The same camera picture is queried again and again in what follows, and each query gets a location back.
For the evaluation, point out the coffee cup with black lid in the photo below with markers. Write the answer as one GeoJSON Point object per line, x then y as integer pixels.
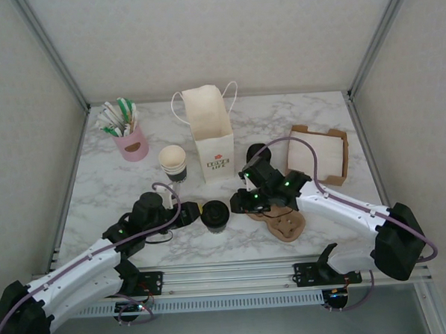
{"type": "Point", "coordinates": [215, 216]}

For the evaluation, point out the brown pulp cup carrier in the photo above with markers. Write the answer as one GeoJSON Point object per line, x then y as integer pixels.
{"type": "Point", "coordinates": [286, 227]}

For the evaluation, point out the white paper takeout bag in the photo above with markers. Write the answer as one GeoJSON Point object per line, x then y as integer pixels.
{"type": "Point", "coordinates": [214, 137]}

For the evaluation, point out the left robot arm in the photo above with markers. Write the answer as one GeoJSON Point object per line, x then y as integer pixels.
{"type": "Point", "coordinates": [82, 261]}

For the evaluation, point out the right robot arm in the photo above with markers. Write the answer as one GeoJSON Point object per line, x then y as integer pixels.
{"type": "Point", "coordinates": [345, 209]}

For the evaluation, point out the stack of paper cups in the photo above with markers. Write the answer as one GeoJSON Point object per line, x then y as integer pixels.
{"type": "Point", "coordinates": [172, 158]}

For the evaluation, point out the pink paper cup holder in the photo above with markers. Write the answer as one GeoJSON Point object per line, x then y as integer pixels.
{"type": "Point", "coordinates": [132, 147]}

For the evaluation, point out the brown cardboard tray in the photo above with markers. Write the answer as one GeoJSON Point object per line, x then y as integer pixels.
{"type": "Point", "coordinates": [339, 176]}

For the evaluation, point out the wooden stirrer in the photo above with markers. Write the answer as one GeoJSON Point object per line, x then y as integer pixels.
{"type": "Point", "coordinates": [132, 121]}

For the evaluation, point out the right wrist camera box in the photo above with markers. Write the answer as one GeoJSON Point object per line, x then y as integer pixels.
{"type": "Point", "coordinates": [246, 183]}

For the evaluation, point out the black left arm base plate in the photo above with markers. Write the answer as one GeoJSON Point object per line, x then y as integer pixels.
{"type": "Point", "coordinates": [152, 283]}

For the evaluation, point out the aluminium mounting rail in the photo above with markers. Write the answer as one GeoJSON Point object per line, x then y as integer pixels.
{"type": "Point", "coordinates": [228, 277]}

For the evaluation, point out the aluminium table side rail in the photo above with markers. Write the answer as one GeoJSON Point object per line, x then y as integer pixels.
{"type": "Point", "coordinates": [69, 190]}
{"type": "Point", "coordinates": [368, 159]}

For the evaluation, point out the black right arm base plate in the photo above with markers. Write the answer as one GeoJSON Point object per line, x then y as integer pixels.
{"type": "Point", "coordinates": [307, 275]}

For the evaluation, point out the aluminium frame post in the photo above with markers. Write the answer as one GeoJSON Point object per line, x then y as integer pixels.
{"type": "Point", "coordinates": [52, 56]}
{"type": "Point", "coordinates": [381, 39]}

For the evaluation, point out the aluminium frame leg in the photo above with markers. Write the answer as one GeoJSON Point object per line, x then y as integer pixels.
{"type": "Point", "coordinates": [430, 313]}

